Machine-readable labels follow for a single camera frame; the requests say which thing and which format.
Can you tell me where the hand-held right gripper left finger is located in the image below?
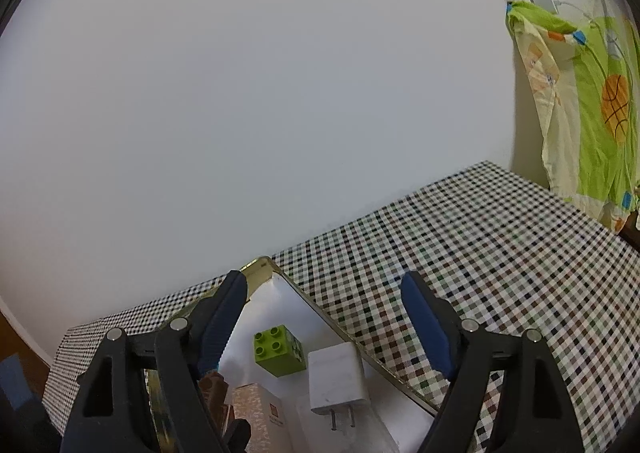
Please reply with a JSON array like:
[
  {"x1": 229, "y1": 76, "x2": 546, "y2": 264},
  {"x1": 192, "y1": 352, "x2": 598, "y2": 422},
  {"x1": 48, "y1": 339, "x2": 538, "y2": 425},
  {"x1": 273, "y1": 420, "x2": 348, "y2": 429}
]
[{"x1": 59, "y1": 269, "x2": 249, "y2": 453}]

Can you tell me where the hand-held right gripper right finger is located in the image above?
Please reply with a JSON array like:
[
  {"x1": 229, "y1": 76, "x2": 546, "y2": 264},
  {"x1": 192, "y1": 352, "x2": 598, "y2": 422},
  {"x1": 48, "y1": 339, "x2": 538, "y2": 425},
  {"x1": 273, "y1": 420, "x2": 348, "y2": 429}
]
[{"x1": 400, "y1": 270, "x2": 587, "y2": 453}]

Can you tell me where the green printed toy brick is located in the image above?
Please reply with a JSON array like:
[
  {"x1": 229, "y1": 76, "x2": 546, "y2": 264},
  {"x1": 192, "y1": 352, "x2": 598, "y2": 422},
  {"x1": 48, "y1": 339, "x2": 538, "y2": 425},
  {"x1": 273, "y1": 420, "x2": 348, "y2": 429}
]
[{"x1": 252, "y1": 325, "x2": 307, "y2": 378}]

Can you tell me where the gold metal tin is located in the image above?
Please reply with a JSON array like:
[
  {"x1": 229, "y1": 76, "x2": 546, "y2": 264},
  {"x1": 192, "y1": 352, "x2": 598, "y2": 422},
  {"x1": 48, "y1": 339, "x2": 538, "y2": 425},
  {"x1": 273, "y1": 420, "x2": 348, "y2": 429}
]
[{"x1": 142, "y1": 256, "x2": 441, "y2": 453}]

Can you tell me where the speckled white small box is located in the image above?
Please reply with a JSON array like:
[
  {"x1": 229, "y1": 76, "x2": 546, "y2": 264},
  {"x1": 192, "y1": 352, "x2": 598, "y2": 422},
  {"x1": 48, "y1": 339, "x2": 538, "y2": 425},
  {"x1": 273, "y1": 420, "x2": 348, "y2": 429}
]
[{"x1": 232, "y1": 383, "x2": 296, "y2": 453}]

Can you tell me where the white charger plug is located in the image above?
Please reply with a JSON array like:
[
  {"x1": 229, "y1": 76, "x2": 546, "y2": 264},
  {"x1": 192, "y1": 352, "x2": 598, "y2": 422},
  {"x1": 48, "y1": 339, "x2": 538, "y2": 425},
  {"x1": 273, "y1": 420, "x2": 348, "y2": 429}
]
[{"x1": 307, "y1": 343, "x2": 370, "y2": 431}]

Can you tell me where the white paper lining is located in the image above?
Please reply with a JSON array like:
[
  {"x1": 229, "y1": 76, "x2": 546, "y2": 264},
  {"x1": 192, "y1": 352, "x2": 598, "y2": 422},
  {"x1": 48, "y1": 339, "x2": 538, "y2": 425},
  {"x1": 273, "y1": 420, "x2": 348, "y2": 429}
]
[{"x1": 220, "y1": 275, "x2": 431, "y2": 453}]

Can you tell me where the brown toy brick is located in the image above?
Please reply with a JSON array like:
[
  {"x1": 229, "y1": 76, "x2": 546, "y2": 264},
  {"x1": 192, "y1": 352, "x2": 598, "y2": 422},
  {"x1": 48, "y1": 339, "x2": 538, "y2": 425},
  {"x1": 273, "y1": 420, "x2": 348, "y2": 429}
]
[{"x1": 199, "y1": 372, "x2": 236, "y2": 434}]

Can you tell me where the checkered tablecloth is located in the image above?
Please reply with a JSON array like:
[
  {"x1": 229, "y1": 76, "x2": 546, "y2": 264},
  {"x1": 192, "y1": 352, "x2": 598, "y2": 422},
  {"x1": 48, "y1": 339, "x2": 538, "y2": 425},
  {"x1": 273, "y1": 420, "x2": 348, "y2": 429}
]
[{"x1": 42, "y1": 160, "x2": 640, "y2": 453}]

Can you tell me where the green printed cloth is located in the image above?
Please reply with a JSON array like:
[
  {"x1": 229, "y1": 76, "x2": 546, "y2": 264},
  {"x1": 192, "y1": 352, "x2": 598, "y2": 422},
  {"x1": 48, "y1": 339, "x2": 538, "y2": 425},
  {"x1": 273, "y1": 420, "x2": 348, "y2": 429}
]
[{"x1": 504, "y1": 0, "x2": 640, "y2": 234}]

